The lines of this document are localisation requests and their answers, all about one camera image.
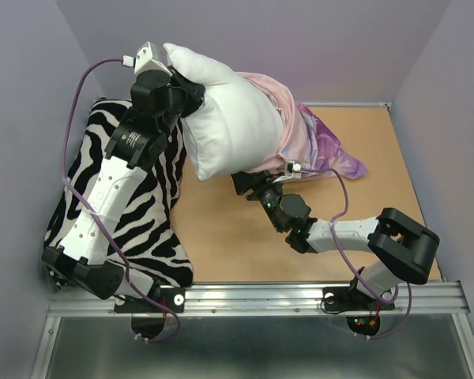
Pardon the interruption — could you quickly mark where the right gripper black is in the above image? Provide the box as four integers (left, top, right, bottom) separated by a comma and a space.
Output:
231, 167, 287, 232

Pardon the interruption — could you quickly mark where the white pillow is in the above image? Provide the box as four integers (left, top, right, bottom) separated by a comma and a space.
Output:
164, 43, 284, 182

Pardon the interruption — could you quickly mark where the purple pink princess pillowcase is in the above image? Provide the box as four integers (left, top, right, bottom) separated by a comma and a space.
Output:
239, 72, 368, 180

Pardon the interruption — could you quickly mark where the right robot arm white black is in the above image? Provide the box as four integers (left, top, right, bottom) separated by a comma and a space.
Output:
231, 171, 440, 310

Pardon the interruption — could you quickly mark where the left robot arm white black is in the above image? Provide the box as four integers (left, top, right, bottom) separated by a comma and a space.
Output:
41, 70, 205, 311

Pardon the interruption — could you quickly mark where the zebra print pillow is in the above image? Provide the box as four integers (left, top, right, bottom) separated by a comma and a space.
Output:
44, 99, 194, 295

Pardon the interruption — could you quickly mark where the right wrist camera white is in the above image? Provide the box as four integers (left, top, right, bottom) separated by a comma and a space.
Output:
273, 160, 303, 183

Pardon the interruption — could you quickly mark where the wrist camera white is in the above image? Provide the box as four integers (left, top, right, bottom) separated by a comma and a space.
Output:
121, 41, 172, 76
273, 160, 303, 183

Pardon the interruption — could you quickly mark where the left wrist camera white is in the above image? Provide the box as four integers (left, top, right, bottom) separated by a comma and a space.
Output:
121, 41, 172, 76

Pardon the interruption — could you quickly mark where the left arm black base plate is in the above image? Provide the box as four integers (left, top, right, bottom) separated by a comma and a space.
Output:
114, 287, 186, 313

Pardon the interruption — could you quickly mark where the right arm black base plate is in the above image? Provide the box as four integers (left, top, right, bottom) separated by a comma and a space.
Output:
322, 287, 395, 313

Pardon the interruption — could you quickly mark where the aluminium mounting rail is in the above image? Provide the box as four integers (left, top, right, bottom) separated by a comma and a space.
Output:
32, 282, 474, 378

